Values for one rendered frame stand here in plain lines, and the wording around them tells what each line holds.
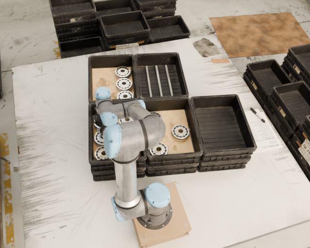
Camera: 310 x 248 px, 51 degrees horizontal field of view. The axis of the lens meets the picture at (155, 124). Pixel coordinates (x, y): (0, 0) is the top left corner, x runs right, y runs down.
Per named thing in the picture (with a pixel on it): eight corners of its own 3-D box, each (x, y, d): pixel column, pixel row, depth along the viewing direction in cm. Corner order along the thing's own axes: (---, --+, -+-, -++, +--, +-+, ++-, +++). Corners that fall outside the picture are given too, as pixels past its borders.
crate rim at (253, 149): (257, 151, 175) (258, 149, 173) (203, 155, 171) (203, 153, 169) (236, 96, 198) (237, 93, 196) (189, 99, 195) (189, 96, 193)
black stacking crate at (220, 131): (251, 160, 183) (257, 149, 173) (200, 164, 179) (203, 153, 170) (232, 106, 206) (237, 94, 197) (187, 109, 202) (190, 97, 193)
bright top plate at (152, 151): (169, 157, 175) (169, 156, 175) (150, 158, 174) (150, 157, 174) (166, 141, 181) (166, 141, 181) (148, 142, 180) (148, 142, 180)
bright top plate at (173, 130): (191, 137, 184) (191, 137, 183) (174, 140, 182) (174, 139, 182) (186, 123, 190) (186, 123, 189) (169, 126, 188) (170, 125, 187)
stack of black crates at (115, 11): (130, 24, 357) (130, -4, 329) (138, 42, 340) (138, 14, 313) (94, 29, 348) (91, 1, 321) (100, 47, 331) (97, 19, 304)
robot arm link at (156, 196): (171, 211, 153) (175, 201, 142) (144, 219, 150) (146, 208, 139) (163, 189, 159) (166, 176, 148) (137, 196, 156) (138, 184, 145)
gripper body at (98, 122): (102, 115, 181) (101, 101, 171) (113, 123, 178) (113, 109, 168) (93, 123, 177) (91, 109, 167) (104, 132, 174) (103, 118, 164)
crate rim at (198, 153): (202, 155, 171) (203, 153, 169) (147, 160, 168) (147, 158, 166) (189, 99, 195) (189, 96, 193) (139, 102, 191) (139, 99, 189)
